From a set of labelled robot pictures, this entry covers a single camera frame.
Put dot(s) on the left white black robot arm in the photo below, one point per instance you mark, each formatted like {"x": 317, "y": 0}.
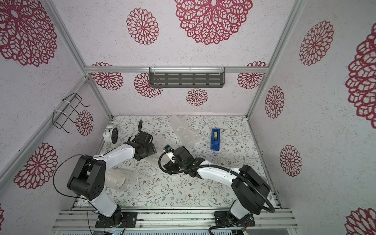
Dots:
{"x": 88, "y": 177}

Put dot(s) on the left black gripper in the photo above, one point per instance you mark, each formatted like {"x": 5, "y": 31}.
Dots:
{"x": 152, "y": 149}

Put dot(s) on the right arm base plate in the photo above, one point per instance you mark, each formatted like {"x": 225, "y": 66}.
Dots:
{"x": 224, "y": 219}

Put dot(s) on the blue tape dispenser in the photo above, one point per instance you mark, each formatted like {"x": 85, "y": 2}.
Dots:
{"x": 215, "y": 139}

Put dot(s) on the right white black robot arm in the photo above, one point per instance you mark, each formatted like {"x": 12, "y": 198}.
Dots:
{"x": 250, "y": 189}

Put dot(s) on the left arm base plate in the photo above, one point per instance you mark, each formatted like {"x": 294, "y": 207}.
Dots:
{"x": 117, "y": 220}

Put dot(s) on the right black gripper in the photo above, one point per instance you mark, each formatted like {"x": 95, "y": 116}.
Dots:
{"x": 179, "y": 151}

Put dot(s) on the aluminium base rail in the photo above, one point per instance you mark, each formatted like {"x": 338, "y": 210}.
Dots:
{"x": 158, "y": 219}

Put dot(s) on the black wire wall basket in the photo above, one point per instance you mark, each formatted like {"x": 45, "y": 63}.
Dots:
{"x": 64, "y": 114}

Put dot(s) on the grey slotted wall shelf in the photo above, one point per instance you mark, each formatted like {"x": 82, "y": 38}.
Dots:
{"x": 187, "y": 78}

